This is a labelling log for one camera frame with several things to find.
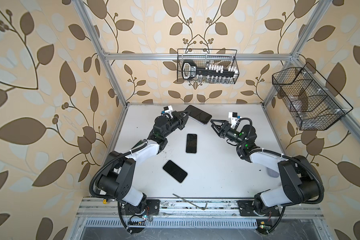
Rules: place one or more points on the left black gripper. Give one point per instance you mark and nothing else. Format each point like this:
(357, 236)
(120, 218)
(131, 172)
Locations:
(180, 120)

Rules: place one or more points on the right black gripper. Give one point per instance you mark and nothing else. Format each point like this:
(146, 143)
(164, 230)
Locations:
(222, 132)

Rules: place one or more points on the black phone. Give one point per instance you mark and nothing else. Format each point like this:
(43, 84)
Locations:
(191, 144)
(198, 115)
(175, 171)

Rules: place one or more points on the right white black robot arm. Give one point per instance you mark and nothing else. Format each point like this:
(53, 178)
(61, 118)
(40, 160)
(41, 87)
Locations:
(300, 184)

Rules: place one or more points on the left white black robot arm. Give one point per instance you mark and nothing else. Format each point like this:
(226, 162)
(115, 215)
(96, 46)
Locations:
(113, 181)

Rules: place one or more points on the black phone tilted front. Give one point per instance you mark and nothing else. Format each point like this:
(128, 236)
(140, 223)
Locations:
(175, 171)

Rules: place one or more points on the black socket holder tool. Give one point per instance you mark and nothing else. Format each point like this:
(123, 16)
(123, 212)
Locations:
(190, 70)

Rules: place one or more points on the metal hex key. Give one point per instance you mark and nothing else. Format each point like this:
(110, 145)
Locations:
(191, 203)

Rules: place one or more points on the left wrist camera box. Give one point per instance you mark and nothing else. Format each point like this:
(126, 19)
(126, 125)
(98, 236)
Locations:
(168, 110)

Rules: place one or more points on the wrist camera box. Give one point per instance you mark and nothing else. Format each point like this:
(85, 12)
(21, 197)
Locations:
(168, 110)
(234, 118)

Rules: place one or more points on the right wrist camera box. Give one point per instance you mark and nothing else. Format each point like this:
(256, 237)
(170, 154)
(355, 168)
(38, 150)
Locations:
(234, 118)

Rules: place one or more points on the black wire basket back wall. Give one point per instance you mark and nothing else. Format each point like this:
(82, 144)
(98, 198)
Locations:
(225, 57)

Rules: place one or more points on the black wire basket wall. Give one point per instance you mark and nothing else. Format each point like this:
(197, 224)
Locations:
(225, 57)
(313, 102)

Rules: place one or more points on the black wire basket right wall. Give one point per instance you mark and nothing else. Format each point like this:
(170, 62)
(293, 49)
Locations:
(313, 102)

